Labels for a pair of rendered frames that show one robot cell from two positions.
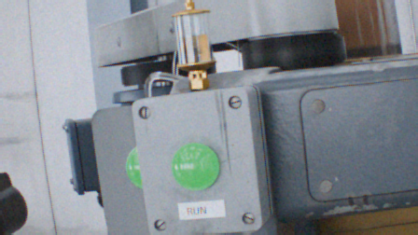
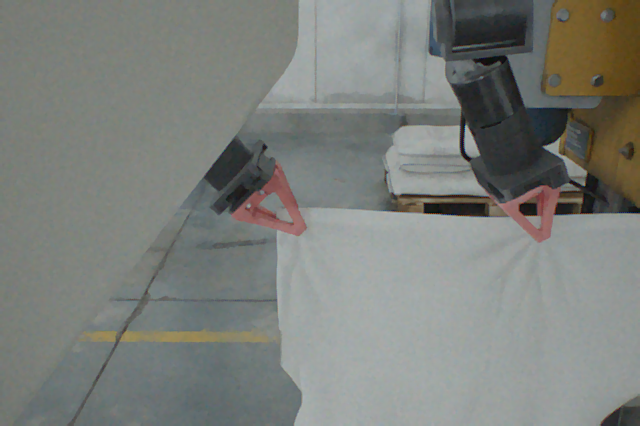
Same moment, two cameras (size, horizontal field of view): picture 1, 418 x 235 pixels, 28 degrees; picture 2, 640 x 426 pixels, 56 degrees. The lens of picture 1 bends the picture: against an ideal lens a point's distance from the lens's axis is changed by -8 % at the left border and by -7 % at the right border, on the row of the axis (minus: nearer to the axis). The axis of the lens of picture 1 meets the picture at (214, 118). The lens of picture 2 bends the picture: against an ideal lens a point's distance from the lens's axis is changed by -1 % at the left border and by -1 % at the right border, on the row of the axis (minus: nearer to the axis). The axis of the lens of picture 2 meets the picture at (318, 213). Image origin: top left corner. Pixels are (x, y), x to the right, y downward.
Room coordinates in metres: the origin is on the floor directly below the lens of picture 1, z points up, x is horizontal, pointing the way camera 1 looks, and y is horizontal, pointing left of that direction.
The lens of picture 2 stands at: (0.27, 0.56, 1.31)
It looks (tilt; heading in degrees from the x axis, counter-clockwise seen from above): 21 degrees down; 347
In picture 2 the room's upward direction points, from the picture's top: straight up
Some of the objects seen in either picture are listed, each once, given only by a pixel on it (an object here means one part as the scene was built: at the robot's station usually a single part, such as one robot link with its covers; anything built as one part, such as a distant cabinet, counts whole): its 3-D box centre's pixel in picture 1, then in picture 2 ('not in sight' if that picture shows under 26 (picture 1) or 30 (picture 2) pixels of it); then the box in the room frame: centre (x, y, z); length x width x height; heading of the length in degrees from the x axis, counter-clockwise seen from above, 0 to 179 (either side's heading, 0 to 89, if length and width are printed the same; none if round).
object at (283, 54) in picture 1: (294, 53); not in sight; (0.74, -0.07, 1.35); 0.09 x 0.09 x 0.03
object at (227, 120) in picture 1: (204, 161); not in sight; (0.57, 0.01, 1.29); 0.08 x 0.05 x 0.09; 77
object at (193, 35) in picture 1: (193, 38); not in sight; (0.64, 0.01, 1.37); 0.03 x 0.02 x 0.03; 77
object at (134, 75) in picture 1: (168, 72); not in sight; (1.11, 0.05, 1.35); 0.12 x 0.12 x 0.04
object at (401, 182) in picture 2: not in sight; (442, 179); (3.52, -0.96, 0.20); 0.67 x 0.44 x 0.15; 77
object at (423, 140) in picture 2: not in sight; (448, 140); (3.52, -0.98, 0.44); 0.66 x 0.42 x 0.14; 74
